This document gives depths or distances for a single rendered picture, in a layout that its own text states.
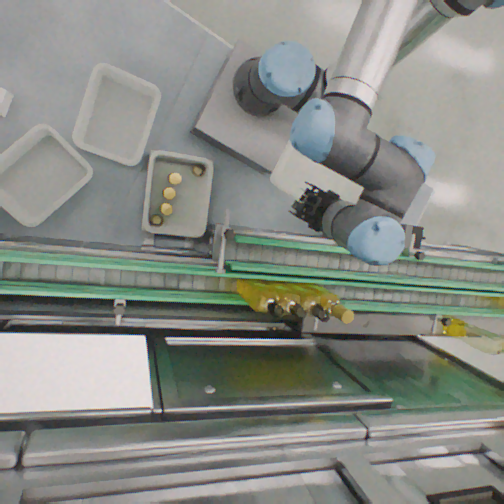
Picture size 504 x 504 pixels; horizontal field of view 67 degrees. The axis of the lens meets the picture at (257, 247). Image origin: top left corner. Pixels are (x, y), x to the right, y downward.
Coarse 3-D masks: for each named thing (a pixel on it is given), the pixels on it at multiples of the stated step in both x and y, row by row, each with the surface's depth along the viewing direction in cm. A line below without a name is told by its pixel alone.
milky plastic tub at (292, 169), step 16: (288, 144) 89; (288, 160) 91; (304, 160) 93; (272, 176) 88; (288, 176) 92; (304, 176) 93; (320, 176) 95; (336, 176) 96; (288, 192) 85; (336, 192) 97; (352, 192) 94
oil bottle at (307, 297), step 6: (282, 282) 109; (288, 282) 108; (294, 282) 110; (294, 288) 102; (300, 288) 103; (306, 288) 104; (300, 294) 97; (306, 294) 97; (312, 294) 98; (306, 300) 95; (312, 300) 96; (318, 300) 96; (306, 306) 95; (306, 312) 96
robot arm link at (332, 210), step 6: (336, 204) 67; (342, 204) 66; (348, 204) 65; (354, 204) 65; (330, 210) 66; (336, 210) 65; (324, 216) 67; (330, 216) 65; (324, 222) 67; (330, 222) 65; (324, 228) 68; (330, 228) 65; (330, 234) 66
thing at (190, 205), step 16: (160, 160) 109; (176, 160) 108; (192, 160) 105; (208, 160) 106; (160, 176) 110; (192, 176) 112; (208, 176) 107; (160, 192) 110; (176, 192) 112; (192, 192) 113; (208, 192) 108; (144, 208) 103; (176, 208) 112; (192, 208) 114; (144, 224) 104; (176, 224) 113; (192, 224) 115
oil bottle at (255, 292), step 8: (240, 280) 107; (248, 280) 103; (256, 280) 104; (240, 288) 106; (248, 288) 100; (256, 288) 95; (264, 288) 96; (272, 288) 97; (248, 296) 99; (256, 296) 94; (264, 296) 92; (272, 296) 92; (256, 304) 93; (264, 304) 91; (264, 312) 92
